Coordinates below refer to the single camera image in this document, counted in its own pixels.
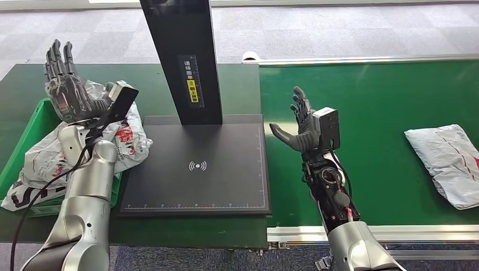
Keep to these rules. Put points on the green plastic crate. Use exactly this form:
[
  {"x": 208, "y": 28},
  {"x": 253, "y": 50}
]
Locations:
[{"x": 26, "y": 138}]

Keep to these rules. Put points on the metal mounting bracket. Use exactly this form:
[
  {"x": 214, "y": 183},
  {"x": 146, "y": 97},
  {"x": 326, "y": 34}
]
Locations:
[{"x": 278, "y": 246}]

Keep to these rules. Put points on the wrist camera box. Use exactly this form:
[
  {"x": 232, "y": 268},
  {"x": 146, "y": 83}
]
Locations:
[
  {"x": 327, "y": 127},
  {"x": 121, "y": 103}
]

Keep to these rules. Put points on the green conveyor belt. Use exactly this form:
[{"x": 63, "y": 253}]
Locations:
[{"x": 374, "y": 93}]

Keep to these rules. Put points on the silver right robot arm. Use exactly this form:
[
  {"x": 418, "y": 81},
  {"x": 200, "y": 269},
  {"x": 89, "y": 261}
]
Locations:
[{"x": 351, "y": 243}]

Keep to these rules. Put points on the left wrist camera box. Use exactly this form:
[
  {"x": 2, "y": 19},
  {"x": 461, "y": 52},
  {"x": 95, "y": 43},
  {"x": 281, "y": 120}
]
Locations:
[{"x": 121, "y": 103}]

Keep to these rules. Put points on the black scanner base platform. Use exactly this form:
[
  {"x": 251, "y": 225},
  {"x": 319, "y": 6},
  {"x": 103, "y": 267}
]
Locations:
[{"x": 224, "y": 168}]

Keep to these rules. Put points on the large white black-lettered poly package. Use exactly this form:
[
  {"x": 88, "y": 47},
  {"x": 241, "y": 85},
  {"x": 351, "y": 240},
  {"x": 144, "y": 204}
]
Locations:
[{"x": 22, "y": 198}]

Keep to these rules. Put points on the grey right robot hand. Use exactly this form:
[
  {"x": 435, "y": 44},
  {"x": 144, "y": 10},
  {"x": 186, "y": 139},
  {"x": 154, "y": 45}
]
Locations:
[{"x": 305, "y": 136}]

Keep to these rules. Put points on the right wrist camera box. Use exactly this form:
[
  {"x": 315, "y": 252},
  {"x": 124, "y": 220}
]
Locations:
[{"x": 327, "y": 127}]

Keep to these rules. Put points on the yellow warning label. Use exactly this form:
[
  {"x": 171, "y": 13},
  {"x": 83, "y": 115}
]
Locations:
[{"x": 192, "y": 90}]

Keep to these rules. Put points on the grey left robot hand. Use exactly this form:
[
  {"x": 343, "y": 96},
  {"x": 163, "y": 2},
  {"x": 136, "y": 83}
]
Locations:
[{"x": 69, "y": 97}]

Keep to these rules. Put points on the grey red-print poly mailer package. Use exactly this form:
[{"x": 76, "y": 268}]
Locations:
[{"x": 129, "y": 149}]

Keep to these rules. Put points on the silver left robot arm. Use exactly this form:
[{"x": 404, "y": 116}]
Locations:
[{"x": 88, "y": 209}]

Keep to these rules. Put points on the aluminium conveyor side rail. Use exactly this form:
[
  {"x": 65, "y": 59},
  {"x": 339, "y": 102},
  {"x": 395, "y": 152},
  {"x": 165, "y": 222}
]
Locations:
[
  {"x": 355, "y": 60},
  {"x": 295, "y": 235}
]

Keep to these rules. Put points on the pale grey red-line poly package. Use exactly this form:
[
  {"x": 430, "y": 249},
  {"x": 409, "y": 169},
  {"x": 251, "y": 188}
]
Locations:
[{"x": 445, "y": 161}]

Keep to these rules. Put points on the white conveyor roller end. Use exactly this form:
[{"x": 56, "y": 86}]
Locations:
[{"x": 251, "y": 55}]

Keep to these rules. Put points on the black scanner column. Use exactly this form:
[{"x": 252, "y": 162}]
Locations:
[{"x": 179, "y": 37}]

